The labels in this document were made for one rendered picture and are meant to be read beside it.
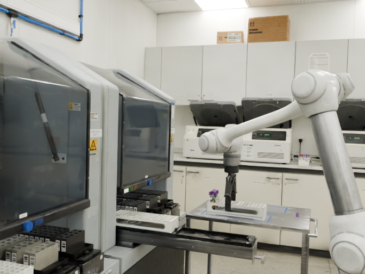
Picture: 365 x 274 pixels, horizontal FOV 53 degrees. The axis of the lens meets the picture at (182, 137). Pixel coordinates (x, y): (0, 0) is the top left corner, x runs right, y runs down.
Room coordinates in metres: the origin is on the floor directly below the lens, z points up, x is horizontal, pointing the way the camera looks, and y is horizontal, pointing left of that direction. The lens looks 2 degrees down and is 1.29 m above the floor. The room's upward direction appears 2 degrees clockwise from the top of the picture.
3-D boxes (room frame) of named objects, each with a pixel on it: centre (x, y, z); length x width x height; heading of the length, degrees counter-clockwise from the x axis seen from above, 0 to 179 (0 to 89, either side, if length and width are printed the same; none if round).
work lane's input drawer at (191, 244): (1.58, -0.01, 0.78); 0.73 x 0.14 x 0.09; 71
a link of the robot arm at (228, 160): (1.88, -0.26, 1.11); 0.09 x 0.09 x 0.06
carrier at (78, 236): (1.29, 0.38, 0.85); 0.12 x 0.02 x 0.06; 162
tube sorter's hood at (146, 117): (1.96, 0.40, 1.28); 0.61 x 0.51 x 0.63; 161
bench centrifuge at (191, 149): (4.20, -0.37, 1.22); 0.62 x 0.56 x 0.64; 160
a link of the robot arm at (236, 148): (1.87, -0.25, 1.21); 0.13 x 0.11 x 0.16; 136
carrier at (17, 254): (1.16, 0.49, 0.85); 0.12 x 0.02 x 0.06; 161
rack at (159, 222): (1.64, 0.16, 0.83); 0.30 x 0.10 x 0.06; 71
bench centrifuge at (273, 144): (4.02, -0.92, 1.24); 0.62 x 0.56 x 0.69; 162
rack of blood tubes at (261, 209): (1.87, -0.29, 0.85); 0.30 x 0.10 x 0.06; 69
